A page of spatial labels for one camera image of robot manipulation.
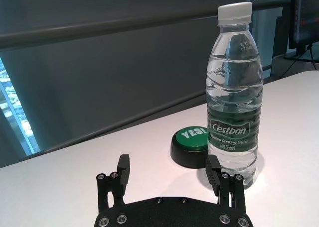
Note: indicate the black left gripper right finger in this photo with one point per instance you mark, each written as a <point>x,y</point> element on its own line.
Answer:
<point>213,172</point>

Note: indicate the small black round object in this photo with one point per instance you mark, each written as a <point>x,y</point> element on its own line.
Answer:
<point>189,142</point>

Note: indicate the black computer monitor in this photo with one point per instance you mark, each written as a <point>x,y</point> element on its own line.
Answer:
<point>306,18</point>

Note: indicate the narrow glass window strip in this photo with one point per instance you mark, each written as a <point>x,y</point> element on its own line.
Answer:
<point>15,107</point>

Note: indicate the clear water bottle green label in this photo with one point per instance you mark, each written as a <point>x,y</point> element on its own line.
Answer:
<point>233,112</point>

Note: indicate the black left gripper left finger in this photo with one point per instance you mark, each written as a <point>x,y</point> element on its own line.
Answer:
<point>124,169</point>

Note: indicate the grey handrail bar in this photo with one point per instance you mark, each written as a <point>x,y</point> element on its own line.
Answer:
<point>99,29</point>

